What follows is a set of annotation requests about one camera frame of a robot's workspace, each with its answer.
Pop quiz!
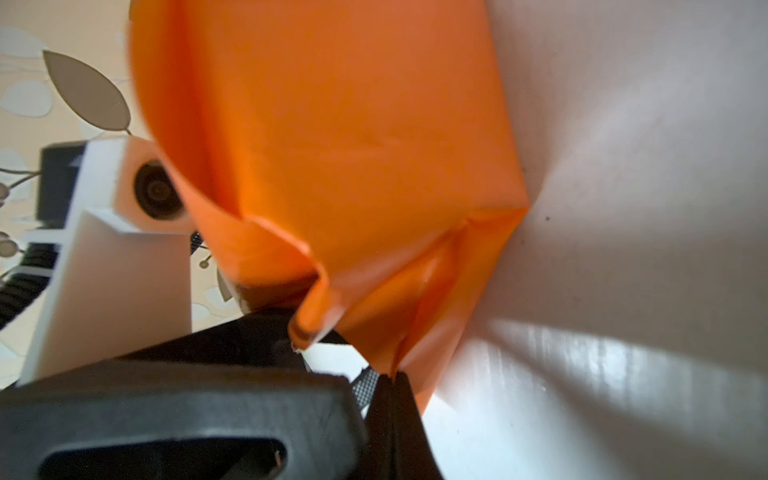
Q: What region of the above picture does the orange wrapping paper sheet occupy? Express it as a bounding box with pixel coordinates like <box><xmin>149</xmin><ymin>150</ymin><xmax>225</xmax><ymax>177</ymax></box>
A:
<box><xmin>128</xmin><ymin>1</ymin><xmax>529</xmax><ymax>408</ymax></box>

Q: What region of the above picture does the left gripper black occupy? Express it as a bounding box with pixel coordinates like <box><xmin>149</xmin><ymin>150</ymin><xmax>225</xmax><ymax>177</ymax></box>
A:
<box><xmin>1</xmin><ymin>309</ymin><xmax>367</xmax><ymax>479</ymax></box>

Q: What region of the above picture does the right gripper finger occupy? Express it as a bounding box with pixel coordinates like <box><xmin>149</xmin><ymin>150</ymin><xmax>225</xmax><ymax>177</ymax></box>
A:
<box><xmin>350</xmin><ymin>372</ymin><xmax>443</xmax><ymax>480</ymax></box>

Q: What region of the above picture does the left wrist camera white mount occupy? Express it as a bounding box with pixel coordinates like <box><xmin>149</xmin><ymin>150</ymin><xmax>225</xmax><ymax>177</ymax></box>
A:
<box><xmin>18</xmin><ymin>137</ymin><xmax>194</xmax><ymax>385</ymax></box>

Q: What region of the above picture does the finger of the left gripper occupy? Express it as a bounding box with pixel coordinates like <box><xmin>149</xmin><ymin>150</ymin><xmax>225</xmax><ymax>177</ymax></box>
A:
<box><xmin>351</xmin><ymin>366</ymin><xmax>379</xmax><ymax>411</ymax></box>

